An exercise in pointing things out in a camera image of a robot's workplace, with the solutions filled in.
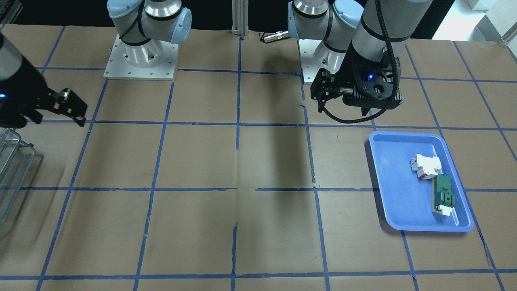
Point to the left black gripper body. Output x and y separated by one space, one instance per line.
348 69

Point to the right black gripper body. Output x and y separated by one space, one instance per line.
22 93

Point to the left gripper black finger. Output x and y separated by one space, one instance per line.
324 88

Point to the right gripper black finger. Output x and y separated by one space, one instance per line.
67 103

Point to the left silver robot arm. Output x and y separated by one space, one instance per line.
370 28

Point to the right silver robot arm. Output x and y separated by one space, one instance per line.
137 22

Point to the white circuit breaker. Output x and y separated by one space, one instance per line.
426 168

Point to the blue plastic tray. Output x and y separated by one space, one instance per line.
406 199

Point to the green terminal block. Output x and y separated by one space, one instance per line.
442 199

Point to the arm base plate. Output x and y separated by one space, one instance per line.
314 55
155 60

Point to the wire mesh shelf basket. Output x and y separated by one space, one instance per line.
16 157

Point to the silver cable connector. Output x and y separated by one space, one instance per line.
274 37

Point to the aluminium frame post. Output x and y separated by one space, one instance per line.
239 12

